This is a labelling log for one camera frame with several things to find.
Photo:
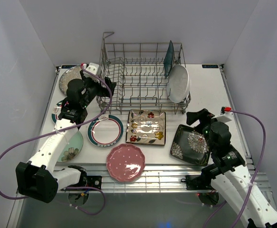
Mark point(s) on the grey wire dish rack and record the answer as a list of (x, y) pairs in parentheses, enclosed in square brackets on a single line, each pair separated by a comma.
[(141, 77)]

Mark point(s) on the dark logo sticker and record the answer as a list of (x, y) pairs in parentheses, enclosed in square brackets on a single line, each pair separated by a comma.
[(68, 66), (209, 66)]

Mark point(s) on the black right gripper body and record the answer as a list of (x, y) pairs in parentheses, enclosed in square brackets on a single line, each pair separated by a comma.
[(203, 116)]

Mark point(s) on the black floral square plate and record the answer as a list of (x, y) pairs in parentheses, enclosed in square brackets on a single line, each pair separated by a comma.
[(190, 146)]

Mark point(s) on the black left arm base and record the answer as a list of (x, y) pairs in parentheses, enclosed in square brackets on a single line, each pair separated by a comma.
[(86, 180)]

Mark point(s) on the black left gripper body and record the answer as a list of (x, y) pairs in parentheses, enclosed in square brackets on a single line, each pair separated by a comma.
[(93, 89)]

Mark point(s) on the pink dotted scalloped plate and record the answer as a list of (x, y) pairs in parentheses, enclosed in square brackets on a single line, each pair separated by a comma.
[(125, 162)]

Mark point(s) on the dark logo sticker right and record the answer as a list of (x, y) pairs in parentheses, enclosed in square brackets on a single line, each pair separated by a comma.
[(209, 66)]

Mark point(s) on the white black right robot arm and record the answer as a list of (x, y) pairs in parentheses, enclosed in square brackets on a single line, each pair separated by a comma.
[(229, 174)]

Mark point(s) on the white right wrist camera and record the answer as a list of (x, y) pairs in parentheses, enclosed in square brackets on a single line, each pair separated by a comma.
[(225, 115)]

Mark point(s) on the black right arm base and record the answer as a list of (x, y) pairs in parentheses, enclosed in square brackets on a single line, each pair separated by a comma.
[(196, 182)]

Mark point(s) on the dark logo sticker left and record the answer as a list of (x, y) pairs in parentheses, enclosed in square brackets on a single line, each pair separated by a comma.
[(68, 66)]

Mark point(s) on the mint green flower plate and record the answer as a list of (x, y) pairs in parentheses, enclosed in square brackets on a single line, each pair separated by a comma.
[(72, 149)]

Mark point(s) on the white plate steam logo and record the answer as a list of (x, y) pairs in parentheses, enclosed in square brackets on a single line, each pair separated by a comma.
[(105, 131)]

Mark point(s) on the teal square plate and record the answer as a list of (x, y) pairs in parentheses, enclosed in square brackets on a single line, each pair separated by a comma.
[(169, 59)]

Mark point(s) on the white plate green red rim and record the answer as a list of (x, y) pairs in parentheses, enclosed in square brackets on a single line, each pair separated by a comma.
[(56, 111)]

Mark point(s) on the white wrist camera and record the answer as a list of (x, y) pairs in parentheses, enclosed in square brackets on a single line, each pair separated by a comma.
[(225, 115), (91, 71)]

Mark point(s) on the cream floral square plate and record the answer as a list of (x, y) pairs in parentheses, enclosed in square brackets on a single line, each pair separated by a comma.
[(146, 128)]

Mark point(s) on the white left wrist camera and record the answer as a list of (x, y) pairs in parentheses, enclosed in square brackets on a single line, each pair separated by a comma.
[(91, 71)]

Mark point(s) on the white oval plate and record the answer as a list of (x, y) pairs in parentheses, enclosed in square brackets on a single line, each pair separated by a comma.
[(179, 83)]

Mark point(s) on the speckled brown round plate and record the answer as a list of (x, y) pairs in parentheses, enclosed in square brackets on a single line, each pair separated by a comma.
[(67, 76)]

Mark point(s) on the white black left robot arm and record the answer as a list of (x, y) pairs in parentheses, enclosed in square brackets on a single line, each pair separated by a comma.
[(36, 178)]

